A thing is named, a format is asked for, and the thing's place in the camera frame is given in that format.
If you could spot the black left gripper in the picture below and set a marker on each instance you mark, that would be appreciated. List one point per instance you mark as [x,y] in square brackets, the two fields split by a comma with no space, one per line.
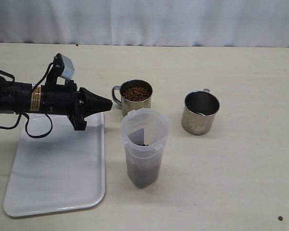
[66,100]

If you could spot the steel mug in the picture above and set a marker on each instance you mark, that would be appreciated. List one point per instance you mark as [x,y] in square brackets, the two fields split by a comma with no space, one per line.
[126,105]
[200,109]

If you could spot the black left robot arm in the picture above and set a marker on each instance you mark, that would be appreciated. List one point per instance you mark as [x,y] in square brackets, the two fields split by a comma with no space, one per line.
[20,98]

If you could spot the clear plastic pitcher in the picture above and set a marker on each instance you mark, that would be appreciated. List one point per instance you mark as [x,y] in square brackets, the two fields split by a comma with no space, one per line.
[144,135]

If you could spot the white plastic tray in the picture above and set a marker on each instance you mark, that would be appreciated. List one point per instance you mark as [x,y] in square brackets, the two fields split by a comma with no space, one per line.
[56,168]

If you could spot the white curtain backdrop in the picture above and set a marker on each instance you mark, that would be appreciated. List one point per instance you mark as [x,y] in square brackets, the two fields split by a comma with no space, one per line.
[238,23]

